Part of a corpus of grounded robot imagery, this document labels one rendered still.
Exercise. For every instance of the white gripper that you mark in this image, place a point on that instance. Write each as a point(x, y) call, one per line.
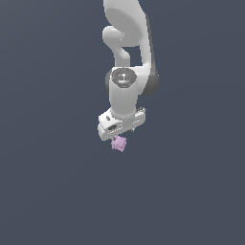
point(118, 125)

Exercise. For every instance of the small pink object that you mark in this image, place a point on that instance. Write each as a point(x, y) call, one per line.
point(119, 143)

